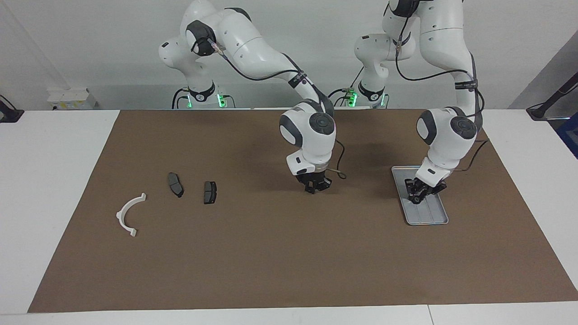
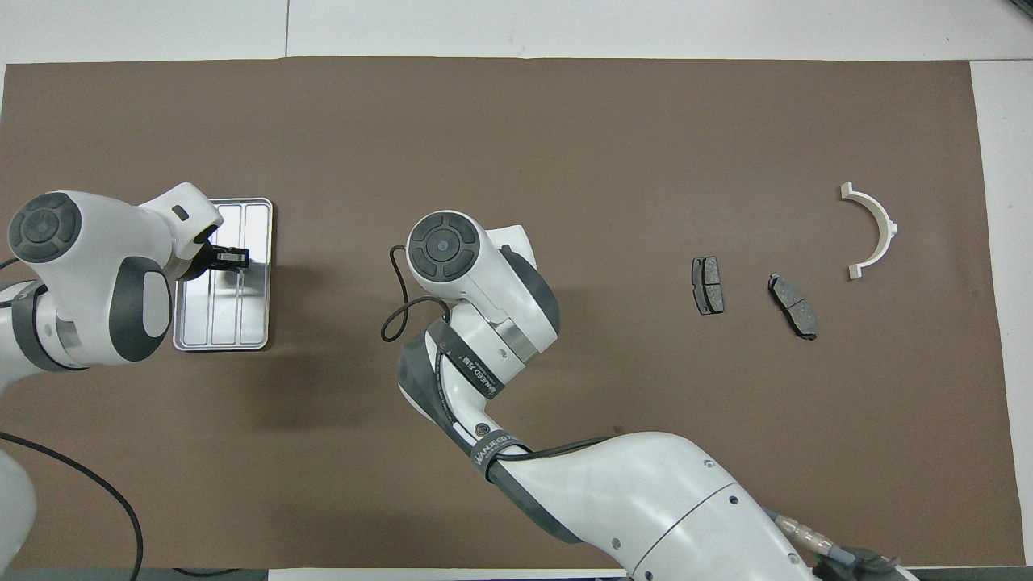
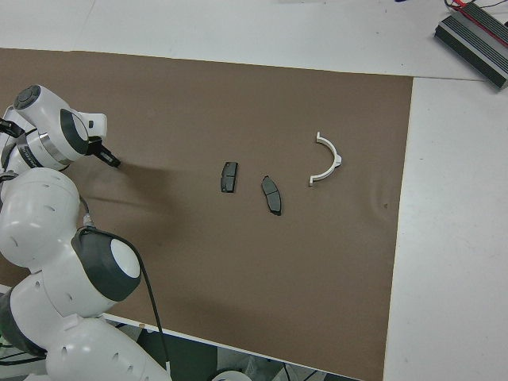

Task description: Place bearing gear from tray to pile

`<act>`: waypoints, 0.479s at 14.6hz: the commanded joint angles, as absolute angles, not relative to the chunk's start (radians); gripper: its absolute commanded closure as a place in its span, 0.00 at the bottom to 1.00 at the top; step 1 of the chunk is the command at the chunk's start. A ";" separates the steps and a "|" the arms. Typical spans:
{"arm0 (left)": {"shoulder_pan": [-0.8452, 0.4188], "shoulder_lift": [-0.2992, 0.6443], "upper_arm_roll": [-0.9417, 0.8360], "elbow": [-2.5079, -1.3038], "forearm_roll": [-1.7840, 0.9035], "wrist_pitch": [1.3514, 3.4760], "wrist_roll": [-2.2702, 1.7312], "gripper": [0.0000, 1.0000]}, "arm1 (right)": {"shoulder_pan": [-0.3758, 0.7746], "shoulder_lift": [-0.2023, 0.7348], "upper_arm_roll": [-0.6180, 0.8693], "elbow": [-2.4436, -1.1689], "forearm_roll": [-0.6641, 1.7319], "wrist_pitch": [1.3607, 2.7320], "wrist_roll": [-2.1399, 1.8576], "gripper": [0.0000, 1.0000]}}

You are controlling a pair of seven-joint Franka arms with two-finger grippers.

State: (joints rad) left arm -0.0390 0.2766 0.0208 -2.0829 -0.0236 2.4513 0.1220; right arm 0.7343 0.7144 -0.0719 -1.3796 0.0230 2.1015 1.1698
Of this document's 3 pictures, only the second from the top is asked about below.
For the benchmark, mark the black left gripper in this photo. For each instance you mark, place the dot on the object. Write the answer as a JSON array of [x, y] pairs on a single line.
[[206, 258]]

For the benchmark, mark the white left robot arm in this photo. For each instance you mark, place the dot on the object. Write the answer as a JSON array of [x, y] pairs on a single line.
[[81, 266]]

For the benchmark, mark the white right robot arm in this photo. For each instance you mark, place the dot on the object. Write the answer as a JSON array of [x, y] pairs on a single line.
[[646, 500]]

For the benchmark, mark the silver metal tray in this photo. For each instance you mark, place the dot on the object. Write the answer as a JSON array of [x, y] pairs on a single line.
[[250, 307]]

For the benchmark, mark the brown table mat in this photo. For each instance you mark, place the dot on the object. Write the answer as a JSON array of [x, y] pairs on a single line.
[[565, 121]]

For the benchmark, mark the short rectangular brake pad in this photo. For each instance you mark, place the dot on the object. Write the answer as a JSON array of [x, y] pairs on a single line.
[[708, 286]]

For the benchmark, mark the long curved brake pad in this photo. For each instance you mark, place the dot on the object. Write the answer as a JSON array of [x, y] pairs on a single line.
[[795, 308]]

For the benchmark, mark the white semicircular bracket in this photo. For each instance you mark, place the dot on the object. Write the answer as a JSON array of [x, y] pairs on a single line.
[[884, 219]]

